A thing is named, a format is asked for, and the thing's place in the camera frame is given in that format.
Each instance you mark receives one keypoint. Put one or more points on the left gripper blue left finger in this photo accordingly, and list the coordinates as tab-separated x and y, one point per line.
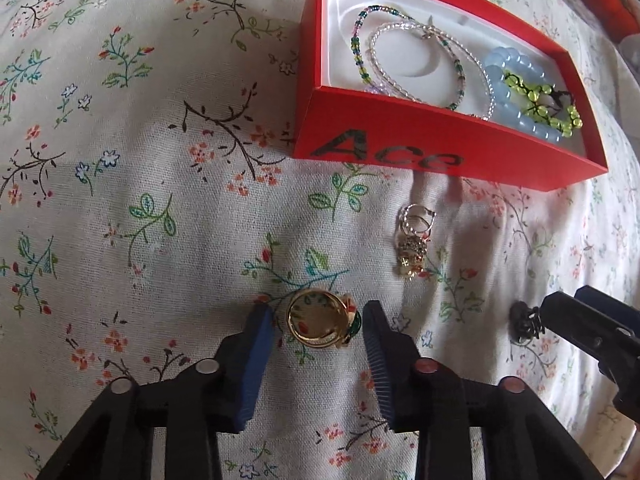
113	439

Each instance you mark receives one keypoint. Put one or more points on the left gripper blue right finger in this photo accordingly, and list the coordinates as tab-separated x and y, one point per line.
522	439

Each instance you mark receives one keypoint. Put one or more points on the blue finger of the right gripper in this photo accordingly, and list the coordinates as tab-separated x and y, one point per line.
614	346
609	306

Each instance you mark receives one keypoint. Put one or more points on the black hair claw clip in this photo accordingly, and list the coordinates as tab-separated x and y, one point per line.
524	323

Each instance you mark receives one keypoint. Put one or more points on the floral bed sheet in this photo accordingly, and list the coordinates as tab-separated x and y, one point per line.
148	198

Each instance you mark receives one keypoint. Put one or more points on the gold silver earring cluster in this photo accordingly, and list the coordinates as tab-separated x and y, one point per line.
415	224

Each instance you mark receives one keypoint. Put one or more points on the red Ace box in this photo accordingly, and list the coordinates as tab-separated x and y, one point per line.
459	87

